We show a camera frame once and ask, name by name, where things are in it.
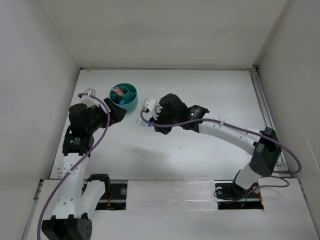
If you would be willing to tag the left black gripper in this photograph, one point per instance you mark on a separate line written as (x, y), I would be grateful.
(117, 113)

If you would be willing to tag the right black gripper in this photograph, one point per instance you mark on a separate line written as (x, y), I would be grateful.
(163, 130)

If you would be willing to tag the blue black highlighter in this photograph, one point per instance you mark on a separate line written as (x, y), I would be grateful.
(119, 101)

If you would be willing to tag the teal round divided container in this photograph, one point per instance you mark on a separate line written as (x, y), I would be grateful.
(130, 98)

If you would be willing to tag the clear blue glue bottle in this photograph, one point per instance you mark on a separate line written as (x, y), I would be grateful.
(142, 123)

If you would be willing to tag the pink pen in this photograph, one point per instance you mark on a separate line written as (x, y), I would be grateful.
(118, 91)

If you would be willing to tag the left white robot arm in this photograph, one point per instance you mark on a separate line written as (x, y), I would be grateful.
(66, 215)

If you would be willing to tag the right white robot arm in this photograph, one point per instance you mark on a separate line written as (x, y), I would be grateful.
(264, 151)

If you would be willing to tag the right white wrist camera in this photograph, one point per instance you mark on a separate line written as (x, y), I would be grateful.
(153, 106)

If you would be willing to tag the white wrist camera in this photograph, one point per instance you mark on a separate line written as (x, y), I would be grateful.
(88, 98)
(153, 106)

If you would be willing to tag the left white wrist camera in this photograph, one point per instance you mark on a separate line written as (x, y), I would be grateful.
(88, 98)

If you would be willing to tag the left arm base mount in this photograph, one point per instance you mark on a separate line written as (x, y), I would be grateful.
(115, 196)

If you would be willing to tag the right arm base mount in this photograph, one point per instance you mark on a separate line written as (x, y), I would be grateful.
(232, 197)

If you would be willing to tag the aluminium rail right side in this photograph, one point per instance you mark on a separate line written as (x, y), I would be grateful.
(281, 165)

